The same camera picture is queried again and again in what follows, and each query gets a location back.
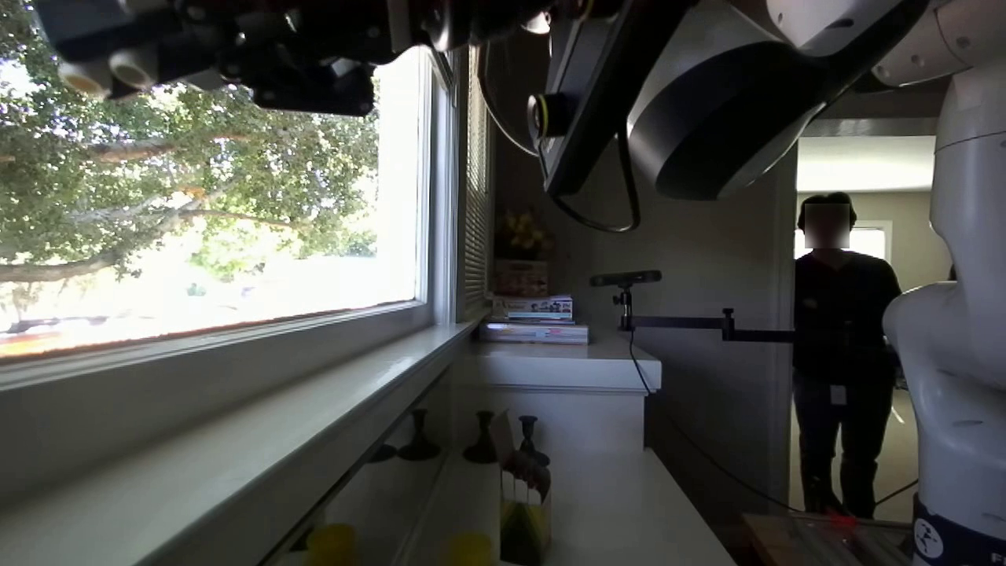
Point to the person in dark clothes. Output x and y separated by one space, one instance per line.
843 346

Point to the white window sill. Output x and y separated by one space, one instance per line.
231 441

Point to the dark bottles on counter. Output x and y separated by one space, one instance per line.
524 503

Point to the white cabinet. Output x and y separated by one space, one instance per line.
569 393

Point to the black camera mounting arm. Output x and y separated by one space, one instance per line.
680 324

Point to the green tree outside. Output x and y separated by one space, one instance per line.
208 178

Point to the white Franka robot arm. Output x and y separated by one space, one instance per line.
952 365

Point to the yellow cup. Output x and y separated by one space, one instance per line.
331 544

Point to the black bar camera on stand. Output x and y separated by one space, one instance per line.
627 277

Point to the yellow green ball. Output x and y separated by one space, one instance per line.
471 550

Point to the white window frame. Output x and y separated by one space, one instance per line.
442 221

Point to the thick book with coloured cover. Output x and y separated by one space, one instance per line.
535 307

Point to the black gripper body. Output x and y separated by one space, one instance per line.
315 26

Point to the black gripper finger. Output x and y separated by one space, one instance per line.
315 90
105 26

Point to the small window slatted blinds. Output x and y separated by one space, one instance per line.
475 241

